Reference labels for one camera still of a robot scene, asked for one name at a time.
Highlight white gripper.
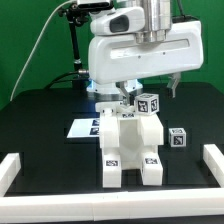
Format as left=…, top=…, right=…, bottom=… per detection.
left=88, top=5, right=203, bottom=104

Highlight white chair back part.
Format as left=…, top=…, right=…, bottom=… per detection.
left=95, top=101, right=164, bottom=149

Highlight white chair seat part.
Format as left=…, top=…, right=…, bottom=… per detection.
left=119, top=119, right=144, bottom=170

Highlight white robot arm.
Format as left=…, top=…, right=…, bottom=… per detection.
left=88, top=0, right=203, bottom=98

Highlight black cables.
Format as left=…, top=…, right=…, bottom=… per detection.
left=45, top=69, right=92, bottom=90

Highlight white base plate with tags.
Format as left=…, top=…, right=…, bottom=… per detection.
left=67, top=118, right=99, bottom=138

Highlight black camera stand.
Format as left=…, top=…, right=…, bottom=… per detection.
left=57, top=0, right=114, bottom=88

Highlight white cable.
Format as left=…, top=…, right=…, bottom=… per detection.
left=9, top=0, right=78, bottom=102

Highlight white U-shaped fence frame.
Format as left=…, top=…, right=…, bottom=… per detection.
left=0, top=144, right=224, bottom=223

